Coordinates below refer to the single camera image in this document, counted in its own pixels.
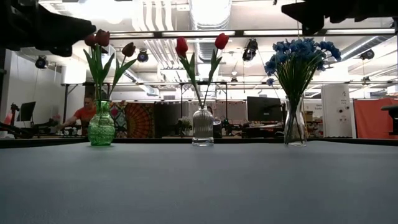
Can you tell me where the orange partition panel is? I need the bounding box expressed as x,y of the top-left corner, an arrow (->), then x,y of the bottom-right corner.
353,98 -> 398,140

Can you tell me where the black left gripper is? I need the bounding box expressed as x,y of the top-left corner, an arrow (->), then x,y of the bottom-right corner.
30,2 -> 97,57

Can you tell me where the small black monitor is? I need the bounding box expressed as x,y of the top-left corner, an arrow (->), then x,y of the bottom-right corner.
17,101 -> 37,123

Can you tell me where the white pillar cabinet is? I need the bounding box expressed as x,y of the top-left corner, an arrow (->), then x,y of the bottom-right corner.
321,83 -> 353,138

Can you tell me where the colourful patterned cloth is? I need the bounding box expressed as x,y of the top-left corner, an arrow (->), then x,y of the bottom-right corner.
109,101 -> 126,139

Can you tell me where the white flower bouquet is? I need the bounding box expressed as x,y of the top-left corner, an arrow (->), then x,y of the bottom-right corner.
178,116 -> 193,133

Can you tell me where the person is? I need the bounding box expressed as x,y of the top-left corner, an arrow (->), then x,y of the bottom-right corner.
57,96 -> 97,137

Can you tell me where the black table frame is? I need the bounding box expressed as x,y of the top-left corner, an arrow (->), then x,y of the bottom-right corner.
0,138 -> 398,147

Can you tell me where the green glass vase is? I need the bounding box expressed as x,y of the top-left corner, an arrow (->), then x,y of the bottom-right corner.
87,99 -> 116,146

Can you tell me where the clear tall glass vase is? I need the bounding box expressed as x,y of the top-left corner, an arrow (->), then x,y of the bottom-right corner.
284,95 -> 308,147

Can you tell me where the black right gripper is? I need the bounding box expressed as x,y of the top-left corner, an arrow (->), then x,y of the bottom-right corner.
281,0 -> 358,35

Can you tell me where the orange mandala tapestry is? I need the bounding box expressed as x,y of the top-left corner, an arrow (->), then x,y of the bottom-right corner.
124,102 -> 155,139

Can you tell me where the black hanging spotlight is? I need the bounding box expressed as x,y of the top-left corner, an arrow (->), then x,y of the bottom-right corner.
242,39 -> 259,62
34,55 -> 49,70
359,49 -> 376,61
136,49 -> 150,63

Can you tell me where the black crossbar with light strips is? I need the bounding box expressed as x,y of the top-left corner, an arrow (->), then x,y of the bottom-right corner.
71,28 -> 398,41

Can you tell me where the black cup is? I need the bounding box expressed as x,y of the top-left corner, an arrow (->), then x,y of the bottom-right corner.
213,119 -> 223,139

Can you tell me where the dark red tulip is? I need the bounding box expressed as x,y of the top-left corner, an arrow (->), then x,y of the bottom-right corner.
83,33 -> 103,102
93,29 -> 116,102
110,42 -> 137,102

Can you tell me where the blue-grey table mat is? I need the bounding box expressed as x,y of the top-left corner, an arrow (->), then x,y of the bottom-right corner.
0,141 -> 398,224

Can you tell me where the slim silver air duct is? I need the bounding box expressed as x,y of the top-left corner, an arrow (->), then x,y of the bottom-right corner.
334,35 -> 390,62

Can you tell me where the wide silver air duct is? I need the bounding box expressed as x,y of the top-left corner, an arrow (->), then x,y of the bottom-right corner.
188,0 -> 233,63

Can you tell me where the large black monitor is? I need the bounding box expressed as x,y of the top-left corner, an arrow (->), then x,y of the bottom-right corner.
247,96 -> 282,123

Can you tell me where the clear ribbed glass vase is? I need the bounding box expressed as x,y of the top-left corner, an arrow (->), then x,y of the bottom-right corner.
192,104 -> 215,147

